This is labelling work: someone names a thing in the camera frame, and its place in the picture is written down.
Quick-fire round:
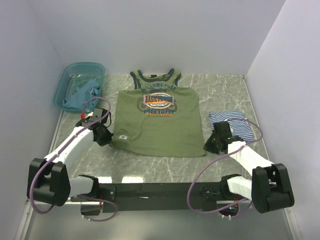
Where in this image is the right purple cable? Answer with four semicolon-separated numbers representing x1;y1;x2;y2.
186;118;265;215

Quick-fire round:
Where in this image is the purple cable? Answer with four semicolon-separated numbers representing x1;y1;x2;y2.
186;118;265;215
29;97;118;222

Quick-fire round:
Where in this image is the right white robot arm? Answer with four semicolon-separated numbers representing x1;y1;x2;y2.
204;121;295;214

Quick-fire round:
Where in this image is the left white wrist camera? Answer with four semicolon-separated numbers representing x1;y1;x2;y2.
80;112;93;120

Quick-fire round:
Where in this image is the aluminium extrusion frame rail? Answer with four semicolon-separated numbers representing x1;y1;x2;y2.
14;112;83;240

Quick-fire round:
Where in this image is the blue tank top in basket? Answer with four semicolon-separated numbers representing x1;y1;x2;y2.
62;79;101;112

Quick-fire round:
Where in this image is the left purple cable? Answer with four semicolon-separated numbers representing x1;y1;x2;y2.
29;97;118;222

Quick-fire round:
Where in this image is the teal plastic laundry basket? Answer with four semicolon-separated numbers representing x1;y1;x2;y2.
53;62;105;113

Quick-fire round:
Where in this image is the blue white striped tank top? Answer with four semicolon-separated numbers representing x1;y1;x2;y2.
208;110;254;142

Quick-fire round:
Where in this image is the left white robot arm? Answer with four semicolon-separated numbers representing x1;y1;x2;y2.
26;108;113;207

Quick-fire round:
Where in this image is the olive green tank top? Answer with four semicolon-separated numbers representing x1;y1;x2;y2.
111;68;206;158

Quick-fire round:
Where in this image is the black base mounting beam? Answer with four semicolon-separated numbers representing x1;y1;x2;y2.
71;182;243;211

